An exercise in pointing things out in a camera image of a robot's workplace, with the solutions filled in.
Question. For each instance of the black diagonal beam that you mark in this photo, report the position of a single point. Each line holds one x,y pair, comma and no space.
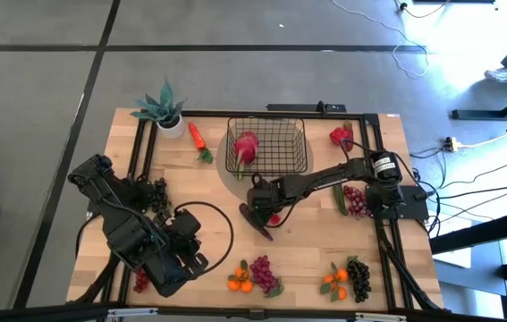
476,234

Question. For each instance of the orange carrot green leaves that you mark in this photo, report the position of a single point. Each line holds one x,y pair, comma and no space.
197,138

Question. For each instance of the dark red grape bunch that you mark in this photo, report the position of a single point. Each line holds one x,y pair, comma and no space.
141,282

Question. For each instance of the black aluminium frame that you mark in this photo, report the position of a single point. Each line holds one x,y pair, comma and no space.
204,113

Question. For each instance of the purple-red grape bunch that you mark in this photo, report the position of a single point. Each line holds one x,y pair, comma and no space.
263,275

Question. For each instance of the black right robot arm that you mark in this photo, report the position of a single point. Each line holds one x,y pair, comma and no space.
324,176

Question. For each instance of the red bell pepper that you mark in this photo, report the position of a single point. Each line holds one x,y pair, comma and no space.
337,135

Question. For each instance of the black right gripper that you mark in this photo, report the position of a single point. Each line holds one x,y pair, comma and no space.
264,197

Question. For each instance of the potted succulent white pot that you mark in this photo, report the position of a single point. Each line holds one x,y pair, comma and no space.
163,112

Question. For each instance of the light red grape bunch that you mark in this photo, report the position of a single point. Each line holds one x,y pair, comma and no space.
356,201

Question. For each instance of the white power strip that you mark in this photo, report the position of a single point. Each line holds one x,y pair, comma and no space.
450,144

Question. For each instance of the person's shoe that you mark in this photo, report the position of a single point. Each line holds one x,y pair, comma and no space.
503,76

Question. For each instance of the silver frame bracket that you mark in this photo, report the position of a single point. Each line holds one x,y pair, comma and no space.
132,312
380,317

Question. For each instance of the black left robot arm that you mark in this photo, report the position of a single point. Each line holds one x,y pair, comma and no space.
123,228

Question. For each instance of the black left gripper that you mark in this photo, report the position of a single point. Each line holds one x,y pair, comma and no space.
177,264

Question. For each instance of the round grey mat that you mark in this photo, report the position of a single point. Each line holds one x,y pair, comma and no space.
235,188

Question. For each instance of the black flat bar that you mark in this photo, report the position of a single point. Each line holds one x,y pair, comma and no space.
298,107

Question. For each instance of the black frame beam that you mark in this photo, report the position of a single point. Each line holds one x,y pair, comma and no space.
253,314

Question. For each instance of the black furniture foot bar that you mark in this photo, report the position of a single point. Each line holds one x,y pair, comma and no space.
481,115

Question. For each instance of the pink dragon fruit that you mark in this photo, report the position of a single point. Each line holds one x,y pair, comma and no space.
246,147

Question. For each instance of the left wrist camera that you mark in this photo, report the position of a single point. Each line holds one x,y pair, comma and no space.
186,222

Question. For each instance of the red chili pepper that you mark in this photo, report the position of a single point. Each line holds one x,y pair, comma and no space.
275,219

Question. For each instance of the dark red pepper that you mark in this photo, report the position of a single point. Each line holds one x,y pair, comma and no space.
348,127

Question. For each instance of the black grape bunch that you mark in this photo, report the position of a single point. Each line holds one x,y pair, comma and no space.
359,279
160,194

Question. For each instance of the green pepper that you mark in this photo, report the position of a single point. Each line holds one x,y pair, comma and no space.
340,201

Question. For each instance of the orange cluster with leaves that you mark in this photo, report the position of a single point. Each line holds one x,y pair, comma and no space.
341,275
234,285

